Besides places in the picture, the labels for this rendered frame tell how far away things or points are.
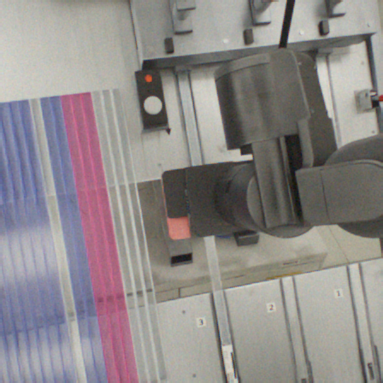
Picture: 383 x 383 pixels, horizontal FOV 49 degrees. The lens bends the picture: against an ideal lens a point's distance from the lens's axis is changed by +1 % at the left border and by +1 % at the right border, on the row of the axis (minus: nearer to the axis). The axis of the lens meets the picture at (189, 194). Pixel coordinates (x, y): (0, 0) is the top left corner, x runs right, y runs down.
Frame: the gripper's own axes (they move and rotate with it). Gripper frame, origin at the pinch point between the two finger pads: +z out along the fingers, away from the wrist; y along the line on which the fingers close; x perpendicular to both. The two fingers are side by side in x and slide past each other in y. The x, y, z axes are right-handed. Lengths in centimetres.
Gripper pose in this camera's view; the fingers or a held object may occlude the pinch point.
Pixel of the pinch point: (220, 195)
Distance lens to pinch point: 47.9
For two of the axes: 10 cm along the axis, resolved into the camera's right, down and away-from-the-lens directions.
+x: 1.4, 9.9, 0.3
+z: -1.6, 0.0, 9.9
